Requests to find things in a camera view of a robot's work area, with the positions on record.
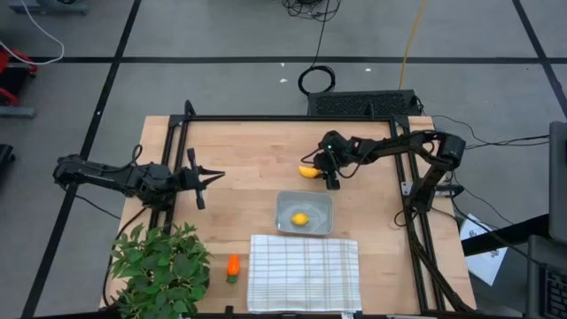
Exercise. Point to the black aluminium table frame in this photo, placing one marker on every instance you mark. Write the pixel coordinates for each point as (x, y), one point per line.
(288, 118)

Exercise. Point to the grey monitor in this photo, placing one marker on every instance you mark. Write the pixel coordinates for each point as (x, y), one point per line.
(559, 177)

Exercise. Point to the black table-level camera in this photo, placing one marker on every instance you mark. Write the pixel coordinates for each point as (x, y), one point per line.
(229, 311)

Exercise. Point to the orange toy carrot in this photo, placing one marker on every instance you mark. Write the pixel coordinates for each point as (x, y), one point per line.
(233, 265)

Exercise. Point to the white checked dish towel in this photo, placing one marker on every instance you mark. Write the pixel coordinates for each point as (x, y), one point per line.
(303, 274)

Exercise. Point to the white paper sheet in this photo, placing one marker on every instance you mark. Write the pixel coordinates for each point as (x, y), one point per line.
(487, 266)

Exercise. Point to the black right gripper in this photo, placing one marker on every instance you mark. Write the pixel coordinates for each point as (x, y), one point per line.
(332, 165)

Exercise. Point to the red metal trolley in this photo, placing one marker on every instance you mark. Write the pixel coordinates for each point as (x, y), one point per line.
(9, 55)

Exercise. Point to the green artificial potted plant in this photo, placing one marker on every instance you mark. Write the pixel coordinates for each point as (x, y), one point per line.
(164, 270)

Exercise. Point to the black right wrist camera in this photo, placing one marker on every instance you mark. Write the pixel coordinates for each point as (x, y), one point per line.
(330, 146)

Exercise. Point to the black keyboard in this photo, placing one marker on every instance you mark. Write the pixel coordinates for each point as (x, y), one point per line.
(556, 292)

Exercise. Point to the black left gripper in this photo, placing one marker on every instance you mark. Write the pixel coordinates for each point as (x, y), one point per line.
(190, 179)

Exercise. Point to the yellow toy lemon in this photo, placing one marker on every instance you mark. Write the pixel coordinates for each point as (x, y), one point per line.
(300, 219)

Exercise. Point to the yellow toy banana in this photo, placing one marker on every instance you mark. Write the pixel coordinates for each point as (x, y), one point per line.
(308, 172)

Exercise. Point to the black perforated computer case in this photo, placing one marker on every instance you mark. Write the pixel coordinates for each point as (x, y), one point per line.
(363, 104)

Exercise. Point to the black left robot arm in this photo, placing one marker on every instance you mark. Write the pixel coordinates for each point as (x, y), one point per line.
(97, 175)

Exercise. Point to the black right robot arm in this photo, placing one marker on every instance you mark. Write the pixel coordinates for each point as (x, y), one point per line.
(398, 144)

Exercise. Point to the black power box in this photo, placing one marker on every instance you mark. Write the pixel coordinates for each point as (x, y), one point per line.
(449, 190)

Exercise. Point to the grey plastic tub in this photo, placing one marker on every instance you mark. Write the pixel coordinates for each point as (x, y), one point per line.
(319, 204)

